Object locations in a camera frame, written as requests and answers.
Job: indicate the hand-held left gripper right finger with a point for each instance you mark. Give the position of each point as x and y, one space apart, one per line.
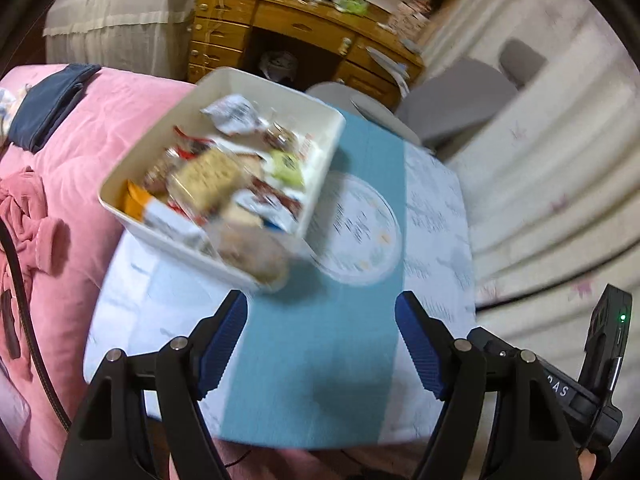
420 345

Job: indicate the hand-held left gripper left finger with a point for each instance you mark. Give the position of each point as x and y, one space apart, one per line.
225 345

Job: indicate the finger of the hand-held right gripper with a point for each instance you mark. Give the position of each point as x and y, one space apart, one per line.
487 342

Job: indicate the clear bag of crisp blocks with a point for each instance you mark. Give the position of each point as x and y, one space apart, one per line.
250 255

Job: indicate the red and white cookie packet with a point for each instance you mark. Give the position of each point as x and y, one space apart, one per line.
270 200

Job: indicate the orange cracker packet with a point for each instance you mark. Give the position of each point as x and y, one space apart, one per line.
135 205

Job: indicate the clear bag of yellow noodles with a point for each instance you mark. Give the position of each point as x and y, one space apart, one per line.
210 177

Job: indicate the green snack packet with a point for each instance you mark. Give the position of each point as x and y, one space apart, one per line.
287 169

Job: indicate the grey snack wrapper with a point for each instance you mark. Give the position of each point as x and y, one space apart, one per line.
232 112

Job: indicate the white plastic bin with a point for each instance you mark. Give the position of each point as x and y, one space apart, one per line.
320 125

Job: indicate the tree print tablecloth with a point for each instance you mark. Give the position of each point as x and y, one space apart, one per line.
310 360

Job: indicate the round white plate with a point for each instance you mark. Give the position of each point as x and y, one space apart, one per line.
360 230

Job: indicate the white floral curtain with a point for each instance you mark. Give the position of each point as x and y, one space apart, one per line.
550 170

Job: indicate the pink garment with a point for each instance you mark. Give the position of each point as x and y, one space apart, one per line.
25 220

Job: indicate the pink blanket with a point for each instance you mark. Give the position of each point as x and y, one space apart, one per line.
100 135

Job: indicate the grey office chair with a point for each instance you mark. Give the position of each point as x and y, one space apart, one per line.
450 100

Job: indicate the grey trash bag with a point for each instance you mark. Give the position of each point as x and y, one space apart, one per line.
277 65

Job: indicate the blue jeans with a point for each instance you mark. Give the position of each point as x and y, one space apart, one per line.
45 105

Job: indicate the white printed cloth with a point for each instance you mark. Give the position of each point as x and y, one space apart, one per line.
7 110

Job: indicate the wooden desk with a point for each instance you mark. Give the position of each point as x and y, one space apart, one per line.
300 25

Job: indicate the beige lace cover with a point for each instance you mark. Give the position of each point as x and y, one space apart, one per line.
125 20

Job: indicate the green packet on desk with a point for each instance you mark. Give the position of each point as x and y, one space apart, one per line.
352 2

